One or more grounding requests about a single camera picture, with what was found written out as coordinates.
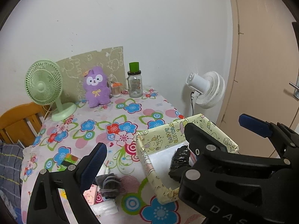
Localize green tissue pack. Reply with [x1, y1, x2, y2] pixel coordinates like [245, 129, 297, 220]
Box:
[58, 153, 81, 171]

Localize pink wet wipes pack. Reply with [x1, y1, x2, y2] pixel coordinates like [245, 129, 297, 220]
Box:
[83, 184, 104, 206]

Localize cartoon tissue pack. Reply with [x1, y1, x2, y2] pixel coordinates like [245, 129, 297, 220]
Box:
[58, 189, 67, 200]

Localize black plastic bag bundle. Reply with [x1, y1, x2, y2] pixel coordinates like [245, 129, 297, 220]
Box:
[170, 145, 191, 171]

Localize grey socks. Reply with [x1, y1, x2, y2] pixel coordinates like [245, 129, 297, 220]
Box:
[94, 173, 121, 199]

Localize white cloth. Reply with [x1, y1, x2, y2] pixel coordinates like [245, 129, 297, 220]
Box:
[91, 199, 119, 216]

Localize floral tablecloth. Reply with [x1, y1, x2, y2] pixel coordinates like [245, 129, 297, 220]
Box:
[20, 86, 206, 224]

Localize beige door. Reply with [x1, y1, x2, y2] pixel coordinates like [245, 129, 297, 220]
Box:
[216, 0, 298, 158]

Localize yellow cartoon storage box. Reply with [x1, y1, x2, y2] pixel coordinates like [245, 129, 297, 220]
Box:
[135, 114, 239, 204]

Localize white floor fan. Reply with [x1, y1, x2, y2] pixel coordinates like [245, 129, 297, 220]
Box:
[186, 71, 226, 109]

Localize purple plush toy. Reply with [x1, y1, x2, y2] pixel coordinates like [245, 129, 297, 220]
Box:
[83, 66, 111, 108]

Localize cotton swab container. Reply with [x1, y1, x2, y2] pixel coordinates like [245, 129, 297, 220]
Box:
[110, 81, 123, 97]

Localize blue plaid pillow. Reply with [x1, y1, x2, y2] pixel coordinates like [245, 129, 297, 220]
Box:
[1, 142, 23, 216]

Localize glass mason jar mug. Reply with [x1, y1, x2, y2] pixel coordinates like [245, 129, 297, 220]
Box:
[127, 70, 143, 98]

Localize green desk fan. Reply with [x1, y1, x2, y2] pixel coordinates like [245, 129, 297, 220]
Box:
[25, 60, 77, 122]

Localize beige cartoon wall board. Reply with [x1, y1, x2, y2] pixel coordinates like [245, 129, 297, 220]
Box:
[56, 46, 126, 103]

